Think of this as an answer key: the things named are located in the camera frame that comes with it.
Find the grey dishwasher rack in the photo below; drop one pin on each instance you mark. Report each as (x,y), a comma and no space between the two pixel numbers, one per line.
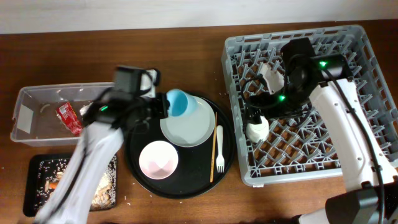
(289,154)

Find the light blue cup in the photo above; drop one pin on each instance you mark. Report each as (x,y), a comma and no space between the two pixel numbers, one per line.
(181,103)

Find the grey round plate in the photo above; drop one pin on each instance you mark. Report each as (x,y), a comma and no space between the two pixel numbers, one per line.
(190,130)

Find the food scraps with rice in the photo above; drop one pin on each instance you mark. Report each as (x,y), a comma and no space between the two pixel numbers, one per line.
(52,170)

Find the white tissue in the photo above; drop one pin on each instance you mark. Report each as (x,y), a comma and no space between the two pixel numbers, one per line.
(84,109)

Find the pink bowl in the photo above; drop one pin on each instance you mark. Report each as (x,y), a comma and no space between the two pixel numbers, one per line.
(158,160)

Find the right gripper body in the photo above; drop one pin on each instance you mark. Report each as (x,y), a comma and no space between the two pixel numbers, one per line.
(284,104)

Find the red snack wrapper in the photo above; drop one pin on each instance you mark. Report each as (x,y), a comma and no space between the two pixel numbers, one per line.
(70,120)

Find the wooden chopstick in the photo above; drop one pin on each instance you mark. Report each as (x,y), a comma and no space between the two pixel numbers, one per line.
(213,150)

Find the cream paper cup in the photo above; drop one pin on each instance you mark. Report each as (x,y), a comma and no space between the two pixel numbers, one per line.
(258,132)

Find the clear plastic bin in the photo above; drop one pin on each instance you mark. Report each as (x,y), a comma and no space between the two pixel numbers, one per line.
(35,120)

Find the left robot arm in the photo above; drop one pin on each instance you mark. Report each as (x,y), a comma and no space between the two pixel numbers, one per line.
(113,114)

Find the round black serving tray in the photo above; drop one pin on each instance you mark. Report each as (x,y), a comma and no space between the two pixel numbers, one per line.
(192,175)

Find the black rectangular tray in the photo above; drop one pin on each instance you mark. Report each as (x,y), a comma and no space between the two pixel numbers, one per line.
(32,180)

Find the orange carrot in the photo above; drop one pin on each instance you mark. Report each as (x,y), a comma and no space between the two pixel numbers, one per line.
(52,185)

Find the white plastic fork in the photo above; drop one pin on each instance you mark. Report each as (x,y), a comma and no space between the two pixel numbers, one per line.
(220,158)

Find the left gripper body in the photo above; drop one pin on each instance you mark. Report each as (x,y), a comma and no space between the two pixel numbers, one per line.
(153,108)

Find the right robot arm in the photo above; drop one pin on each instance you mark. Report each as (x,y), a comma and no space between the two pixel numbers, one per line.
(327,83)

